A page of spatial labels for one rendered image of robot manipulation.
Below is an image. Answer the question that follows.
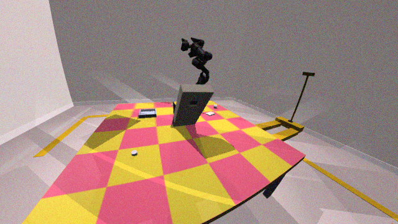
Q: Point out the white square tray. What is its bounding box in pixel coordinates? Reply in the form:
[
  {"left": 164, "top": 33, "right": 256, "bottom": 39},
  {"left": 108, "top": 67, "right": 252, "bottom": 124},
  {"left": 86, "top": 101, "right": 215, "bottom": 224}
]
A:
[{"left": 139, "top": 108, "right": 157, "bottom": 118}]

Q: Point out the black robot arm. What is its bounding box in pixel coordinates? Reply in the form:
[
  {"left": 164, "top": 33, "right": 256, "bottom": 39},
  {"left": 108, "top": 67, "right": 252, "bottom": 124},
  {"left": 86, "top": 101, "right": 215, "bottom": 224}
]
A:
[{"left": 188, "top": 48, "right": 212, "bottom": 85}]

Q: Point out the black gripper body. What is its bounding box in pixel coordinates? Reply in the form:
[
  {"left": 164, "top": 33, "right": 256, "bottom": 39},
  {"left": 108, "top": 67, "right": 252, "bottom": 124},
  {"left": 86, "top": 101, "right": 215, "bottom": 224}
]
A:
[{"left": 181, "top": 39, "right": 204, "bottom": 55}]

